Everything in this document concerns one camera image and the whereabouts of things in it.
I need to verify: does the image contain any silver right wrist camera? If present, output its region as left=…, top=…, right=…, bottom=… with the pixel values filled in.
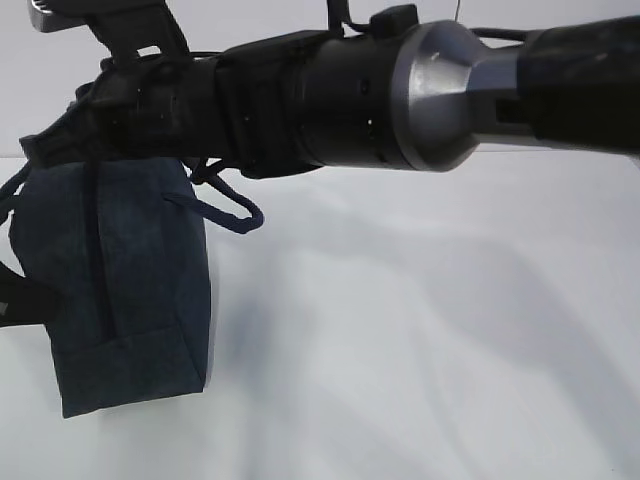
left=27, top=0, right=189, bottom=68

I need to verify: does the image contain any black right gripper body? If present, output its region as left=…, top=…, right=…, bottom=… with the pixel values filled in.
left=20, top=55, right=232, bottom=165

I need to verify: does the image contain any navy blue lunch bag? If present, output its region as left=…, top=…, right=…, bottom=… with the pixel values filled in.
left=1, top=158, right=264, bottom=418

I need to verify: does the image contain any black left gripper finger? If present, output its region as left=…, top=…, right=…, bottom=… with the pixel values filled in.
left=1, top=264, right=61, bottom=328

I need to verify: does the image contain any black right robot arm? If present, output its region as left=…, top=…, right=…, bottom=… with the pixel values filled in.
left=20, top=1, right=639, bottom=180

